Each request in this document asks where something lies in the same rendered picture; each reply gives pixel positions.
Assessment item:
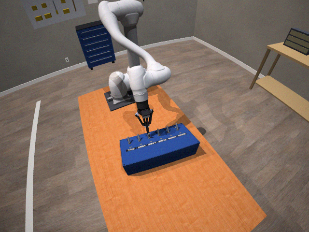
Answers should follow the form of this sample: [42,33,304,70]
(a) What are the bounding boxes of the blue switch panel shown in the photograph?
[119,123,200,175]

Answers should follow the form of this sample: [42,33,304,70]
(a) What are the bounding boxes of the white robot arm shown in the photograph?
[98,0,171,105]

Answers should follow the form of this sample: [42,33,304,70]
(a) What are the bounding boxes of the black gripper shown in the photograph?
[135,100,154,134]

